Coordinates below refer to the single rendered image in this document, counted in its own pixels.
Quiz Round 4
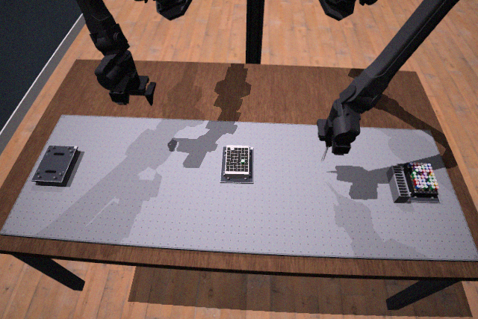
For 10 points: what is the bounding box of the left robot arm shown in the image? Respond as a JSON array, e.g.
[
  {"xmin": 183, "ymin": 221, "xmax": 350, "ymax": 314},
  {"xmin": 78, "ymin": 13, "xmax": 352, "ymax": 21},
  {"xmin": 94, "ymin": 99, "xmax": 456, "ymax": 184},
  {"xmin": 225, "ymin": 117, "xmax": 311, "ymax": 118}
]
[{"xmin": 324, "ymin": 0, "xmax": 459, "ymax": 155}]

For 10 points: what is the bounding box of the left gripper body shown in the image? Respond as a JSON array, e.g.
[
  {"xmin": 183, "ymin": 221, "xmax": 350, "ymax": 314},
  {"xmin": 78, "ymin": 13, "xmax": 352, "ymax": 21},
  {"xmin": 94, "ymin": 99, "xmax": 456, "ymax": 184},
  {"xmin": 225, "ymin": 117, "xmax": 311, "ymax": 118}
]
[{"xmin": 317, "ymin": 119, "xmax": 332, "ymax": 141}]

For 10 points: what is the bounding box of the white tube carrier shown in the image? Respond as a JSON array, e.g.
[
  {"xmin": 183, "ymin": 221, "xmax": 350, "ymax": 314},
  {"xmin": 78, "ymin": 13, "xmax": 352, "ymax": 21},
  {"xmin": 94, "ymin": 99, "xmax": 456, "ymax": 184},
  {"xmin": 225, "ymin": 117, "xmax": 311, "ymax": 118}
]
[{"xmin": 225, "ymin": 145, "xmax": 249, "ymax": 179}]

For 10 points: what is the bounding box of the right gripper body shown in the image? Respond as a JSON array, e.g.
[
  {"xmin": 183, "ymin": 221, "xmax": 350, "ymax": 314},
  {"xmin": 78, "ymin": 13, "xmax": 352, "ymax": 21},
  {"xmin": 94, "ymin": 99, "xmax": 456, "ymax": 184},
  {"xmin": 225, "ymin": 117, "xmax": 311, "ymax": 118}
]
[{"xmin": 125, "ymin": 68, "xmax": 155, "ymax": 96}]

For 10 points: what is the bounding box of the grey slotted rack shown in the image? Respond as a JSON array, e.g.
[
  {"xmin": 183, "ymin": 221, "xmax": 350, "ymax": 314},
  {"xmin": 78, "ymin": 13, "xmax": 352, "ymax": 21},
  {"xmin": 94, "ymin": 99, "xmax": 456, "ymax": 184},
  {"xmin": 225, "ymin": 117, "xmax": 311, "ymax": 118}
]
[{"xmin": 386, "ymin": 166, "xmax": 411, "ymax": 203}]

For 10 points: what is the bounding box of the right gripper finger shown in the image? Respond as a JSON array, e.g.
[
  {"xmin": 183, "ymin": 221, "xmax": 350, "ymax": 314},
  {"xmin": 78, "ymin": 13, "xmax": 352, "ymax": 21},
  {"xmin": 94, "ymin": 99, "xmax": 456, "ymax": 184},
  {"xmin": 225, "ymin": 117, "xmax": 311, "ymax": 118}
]
[{"xmin": 146, "ymin": 82, "xmax": 156, "ymax": 106}]

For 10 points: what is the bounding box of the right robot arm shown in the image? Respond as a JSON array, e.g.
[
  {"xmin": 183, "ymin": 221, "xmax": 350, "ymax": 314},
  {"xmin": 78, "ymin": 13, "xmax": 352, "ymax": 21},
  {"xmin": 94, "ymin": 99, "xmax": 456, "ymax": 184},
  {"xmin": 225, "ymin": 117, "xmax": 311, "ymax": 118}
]
[{"xmin": 76, "ymin": 0, "xmax": 186, "ymax": 105}]

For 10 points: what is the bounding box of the black vial rack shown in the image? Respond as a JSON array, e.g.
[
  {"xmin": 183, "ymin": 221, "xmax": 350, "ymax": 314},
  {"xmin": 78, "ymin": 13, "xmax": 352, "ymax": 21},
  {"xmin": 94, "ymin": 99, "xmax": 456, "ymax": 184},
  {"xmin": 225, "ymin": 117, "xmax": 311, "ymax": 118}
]
[{"xmin": 403, "ymin": 163, "xmax": 438, "ymax": 198}]

